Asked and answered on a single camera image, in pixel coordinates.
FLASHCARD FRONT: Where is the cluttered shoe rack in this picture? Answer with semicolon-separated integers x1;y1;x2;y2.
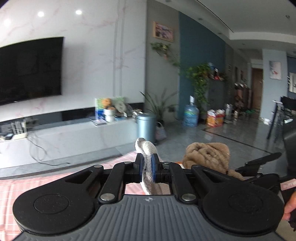
233;82;251;112

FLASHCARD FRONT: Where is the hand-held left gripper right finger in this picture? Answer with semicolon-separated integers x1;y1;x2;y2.
150;153;233;204

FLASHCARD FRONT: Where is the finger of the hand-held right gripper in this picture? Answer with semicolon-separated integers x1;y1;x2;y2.
235;167;262;179
245;152;282;168

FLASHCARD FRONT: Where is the black cable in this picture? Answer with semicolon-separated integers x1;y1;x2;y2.
28;137;70;165

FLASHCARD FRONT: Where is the marble television cabinet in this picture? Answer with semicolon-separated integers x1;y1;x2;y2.
0;117;148;180

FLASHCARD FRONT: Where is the white router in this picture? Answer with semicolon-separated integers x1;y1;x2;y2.
10;120;28;141

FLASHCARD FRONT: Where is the round paper fan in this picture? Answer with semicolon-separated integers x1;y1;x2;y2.
115;100;126;115

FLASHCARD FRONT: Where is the framed wall picture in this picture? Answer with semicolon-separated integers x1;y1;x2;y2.
153;21;174;43

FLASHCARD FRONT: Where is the white wall art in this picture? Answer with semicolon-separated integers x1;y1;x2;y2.
269;61;282;80

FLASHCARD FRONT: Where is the black dining chair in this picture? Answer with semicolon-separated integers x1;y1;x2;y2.
267;96;296;139

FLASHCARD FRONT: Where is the hanging ivy plant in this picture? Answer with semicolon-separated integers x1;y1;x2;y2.
150;42;181;67

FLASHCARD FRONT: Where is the long-leaf potted plant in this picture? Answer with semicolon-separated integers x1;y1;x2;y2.
140;88;178;123

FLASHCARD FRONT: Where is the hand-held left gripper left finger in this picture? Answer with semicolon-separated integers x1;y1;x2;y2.
63;153;146;205

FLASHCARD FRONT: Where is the small brown teddy bear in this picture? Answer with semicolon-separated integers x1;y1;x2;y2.
102;98;116;110

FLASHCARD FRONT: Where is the black wall television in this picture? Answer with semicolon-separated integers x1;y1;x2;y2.
0;36;64;106

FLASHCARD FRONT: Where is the small wicker basket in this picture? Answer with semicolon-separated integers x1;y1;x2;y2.
155;122;167;142

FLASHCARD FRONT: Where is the grey-blue trash can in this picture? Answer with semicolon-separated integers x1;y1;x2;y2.
136;113;156;145

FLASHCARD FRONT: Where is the green landscape painting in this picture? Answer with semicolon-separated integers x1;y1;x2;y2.
94;96;125;121

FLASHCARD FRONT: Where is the blue water bottle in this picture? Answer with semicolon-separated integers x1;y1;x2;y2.
183;95;200;127

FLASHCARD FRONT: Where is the white sock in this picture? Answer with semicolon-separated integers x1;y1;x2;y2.
135;137;167;195

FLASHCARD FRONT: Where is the brown wooden door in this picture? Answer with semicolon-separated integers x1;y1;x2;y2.
251;68;264;110

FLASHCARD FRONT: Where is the trailing green plant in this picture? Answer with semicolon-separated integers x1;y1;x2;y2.
183;62;212;114

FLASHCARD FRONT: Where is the grey-blue cabinet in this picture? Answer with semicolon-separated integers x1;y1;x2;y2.
206;77;232;121

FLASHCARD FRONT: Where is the brown plush toy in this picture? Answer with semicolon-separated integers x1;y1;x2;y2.
181;142;244;181

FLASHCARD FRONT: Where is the pink checked tablecloth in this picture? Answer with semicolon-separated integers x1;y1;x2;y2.
0;152;185;239

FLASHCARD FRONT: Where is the person's right hand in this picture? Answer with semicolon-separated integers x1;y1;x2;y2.
283;190;296;222

